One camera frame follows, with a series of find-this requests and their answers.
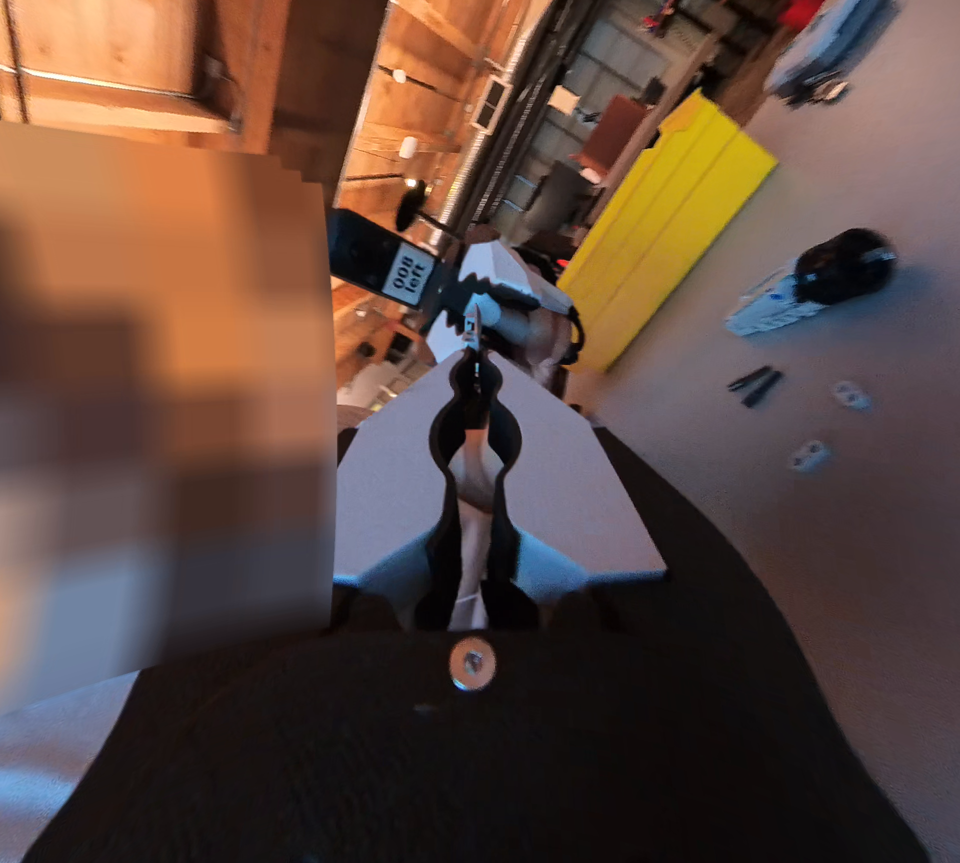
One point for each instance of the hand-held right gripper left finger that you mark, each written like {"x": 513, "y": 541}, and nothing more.
{"x": 390, "y": 495}

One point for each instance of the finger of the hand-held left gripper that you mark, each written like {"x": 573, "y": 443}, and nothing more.
{"x": 510, "y": 274}

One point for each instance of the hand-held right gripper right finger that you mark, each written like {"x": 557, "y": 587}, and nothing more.
{"x": 570, "y": 495}

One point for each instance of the small grey holed building piece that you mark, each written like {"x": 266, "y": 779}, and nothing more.
{"x": 474, "y": 353}

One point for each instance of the grey desk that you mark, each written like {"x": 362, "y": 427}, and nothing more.
{"x": 825, "y": 578}

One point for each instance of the person's left hand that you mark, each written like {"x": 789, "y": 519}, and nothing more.
{"x": 547, "y": 345}

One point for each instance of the black round lamp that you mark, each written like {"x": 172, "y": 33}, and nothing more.
{"x": 410, "y": 205}

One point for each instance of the yellow cabinet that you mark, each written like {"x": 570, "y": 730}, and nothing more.
{"x": 660, "y": 233}

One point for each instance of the brown board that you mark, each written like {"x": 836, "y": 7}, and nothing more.
{"x": 615, "y": 132}

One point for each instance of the black sticks pair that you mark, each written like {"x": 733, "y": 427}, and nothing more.
{"x": 756, "y": 387}

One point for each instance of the small white building piece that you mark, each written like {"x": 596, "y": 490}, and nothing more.
{"x": 851, "y": 396}
{"x": 810, "y": 456}

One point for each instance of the white and blue small box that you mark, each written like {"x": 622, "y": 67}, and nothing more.
{"x": 769, "y": 304}

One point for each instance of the black round object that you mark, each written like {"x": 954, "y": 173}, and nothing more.
{"x": 844, "y": 267}

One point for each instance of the pale blue box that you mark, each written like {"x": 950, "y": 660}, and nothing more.
{"x": 832, "y": 38}

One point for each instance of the red object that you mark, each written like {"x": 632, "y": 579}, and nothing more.
{"x": 810, "y": 0}

